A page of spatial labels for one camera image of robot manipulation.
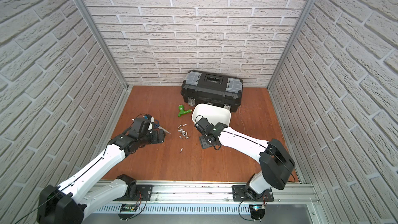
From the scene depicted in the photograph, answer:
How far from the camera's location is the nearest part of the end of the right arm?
0.59m

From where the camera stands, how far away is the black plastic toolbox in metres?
0.96

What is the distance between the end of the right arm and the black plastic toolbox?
0.30 m
